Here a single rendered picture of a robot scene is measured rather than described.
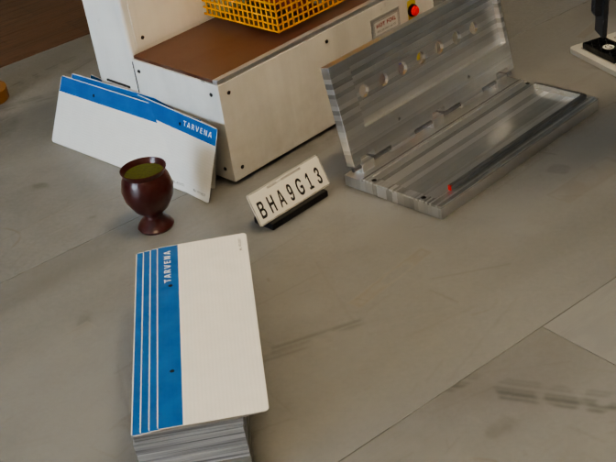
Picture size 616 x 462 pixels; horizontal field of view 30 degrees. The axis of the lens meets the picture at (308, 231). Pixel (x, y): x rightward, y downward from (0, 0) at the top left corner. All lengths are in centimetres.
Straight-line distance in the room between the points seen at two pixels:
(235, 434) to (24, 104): 128
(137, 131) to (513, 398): 93
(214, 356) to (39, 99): 117
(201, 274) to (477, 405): 42
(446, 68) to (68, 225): 71
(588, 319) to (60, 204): 95
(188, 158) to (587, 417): 87
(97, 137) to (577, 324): 101
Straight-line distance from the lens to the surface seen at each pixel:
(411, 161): 194
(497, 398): 146
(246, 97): 194
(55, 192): 210
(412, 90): 200
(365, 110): 192
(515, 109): 208
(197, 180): 196
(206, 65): 197
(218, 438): 136
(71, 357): 166
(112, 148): 214
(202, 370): 141
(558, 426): 142
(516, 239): 175
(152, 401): 139
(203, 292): 155
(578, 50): 233
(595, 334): 156
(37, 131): 235
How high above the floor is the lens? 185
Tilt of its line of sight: 31 degrees down
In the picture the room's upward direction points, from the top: 9 degrees counter-clockwise
